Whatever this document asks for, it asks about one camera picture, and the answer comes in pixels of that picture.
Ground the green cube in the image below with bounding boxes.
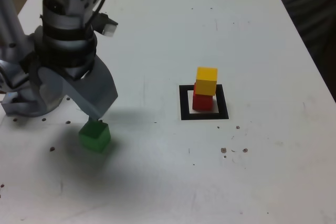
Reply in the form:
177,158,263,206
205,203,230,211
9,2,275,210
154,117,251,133
78,120,112,155

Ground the yellow cube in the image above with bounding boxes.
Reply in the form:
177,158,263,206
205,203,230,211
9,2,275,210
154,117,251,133
195,66,218,96

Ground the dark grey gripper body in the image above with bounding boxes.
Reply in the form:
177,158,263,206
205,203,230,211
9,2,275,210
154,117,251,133
64,63,95,81

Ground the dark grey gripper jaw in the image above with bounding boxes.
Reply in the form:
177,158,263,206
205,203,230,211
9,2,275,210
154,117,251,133
27,57,47,109

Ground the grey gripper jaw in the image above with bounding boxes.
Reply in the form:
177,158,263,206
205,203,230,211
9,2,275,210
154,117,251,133
37,55,118,119

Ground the black and white camera box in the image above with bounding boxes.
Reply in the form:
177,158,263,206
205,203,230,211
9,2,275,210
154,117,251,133
98,13,119,38

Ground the person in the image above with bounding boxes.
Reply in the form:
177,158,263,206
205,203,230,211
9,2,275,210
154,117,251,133
282,0,336,104

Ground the black tape square outline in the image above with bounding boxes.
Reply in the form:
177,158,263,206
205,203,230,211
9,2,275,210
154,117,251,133
178,84,229,121

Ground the red cube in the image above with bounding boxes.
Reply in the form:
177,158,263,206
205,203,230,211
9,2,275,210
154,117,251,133
192,82,214,111

